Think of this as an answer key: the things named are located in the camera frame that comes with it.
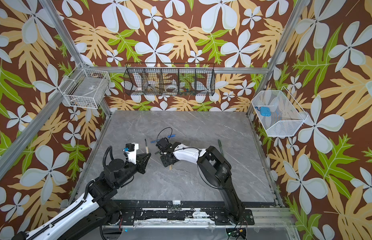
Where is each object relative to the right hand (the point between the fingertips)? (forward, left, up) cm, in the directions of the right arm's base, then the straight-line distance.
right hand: (167, 162), depth 95 cm
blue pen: (+18, +10, -2) cm, 20 cm away
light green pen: (+12, -36, +1) cm, 38 cm away
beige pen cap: (-4, -3, +2) cm, 6 cm away
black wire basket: (+43, -1, +34) cm, 55 cm away
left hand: (-6, +6, +23) cm, 25 cm away
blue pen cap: (+21, -2, +1) cm, 21 cm away
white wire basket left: (+30, +47, +36) cm, 66 cm away
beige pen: (-6, +7, +27) cm, 28 cm away
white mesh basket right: (+12, -66, +31) cm, 74 cm away
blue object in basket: (+19, -59, +27) cm, 68 cm away
